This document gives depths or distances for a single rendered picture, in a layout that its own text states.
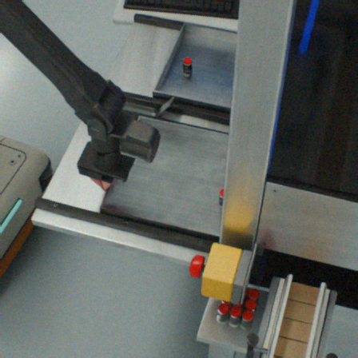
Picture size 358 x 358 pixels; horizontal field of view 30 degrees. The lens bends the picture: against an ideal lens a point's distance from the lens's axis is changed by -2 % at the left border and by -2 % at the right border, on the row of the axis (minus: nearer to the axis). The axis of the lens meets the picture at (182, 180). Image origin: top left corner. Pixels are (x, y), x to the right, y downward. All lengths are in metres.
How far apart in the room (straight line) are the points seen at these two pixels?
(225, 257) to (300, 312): 0.18
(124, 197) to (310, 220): 0.47
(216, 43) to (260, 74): 0.87
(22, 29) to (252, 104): 0.39
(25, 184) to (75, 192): 0.84
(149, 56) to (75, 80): 0.59
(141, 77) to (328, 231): 0.72
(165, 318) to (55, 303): 0.38
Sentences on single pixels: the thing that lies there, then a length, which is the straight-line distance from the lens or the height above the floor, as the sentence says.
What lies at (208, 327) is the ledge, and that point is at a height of 0.88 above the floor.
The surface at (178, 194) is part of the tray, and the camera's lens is 1.41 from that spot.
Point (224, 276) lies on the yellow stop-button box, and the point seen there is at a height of 1.03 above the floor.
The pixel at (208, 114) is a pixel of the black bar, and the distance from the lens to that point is 1.53.
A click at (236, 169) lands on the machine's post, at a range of 1.03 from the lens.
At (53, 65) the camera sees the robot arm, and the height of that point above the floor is 1.27.
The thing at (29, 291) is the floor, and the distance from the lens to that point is 2.34.
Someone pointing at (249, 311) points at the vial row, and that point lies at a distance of 1.23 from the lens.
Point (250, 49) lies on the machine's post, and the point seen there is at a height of 1.46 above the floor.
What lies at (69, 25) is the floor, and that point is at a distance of 3.22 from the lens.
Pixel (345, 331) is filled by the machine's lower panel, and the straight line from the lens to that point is 1.41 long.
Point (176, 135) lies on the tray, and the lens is 1.51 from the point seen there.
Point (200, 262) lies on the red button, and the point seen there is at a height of 1.01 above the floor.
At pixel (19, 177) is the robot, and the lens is 2.26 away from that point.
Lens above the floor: 2.02
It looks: 53 degrees down
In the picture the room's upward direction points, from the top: straight up
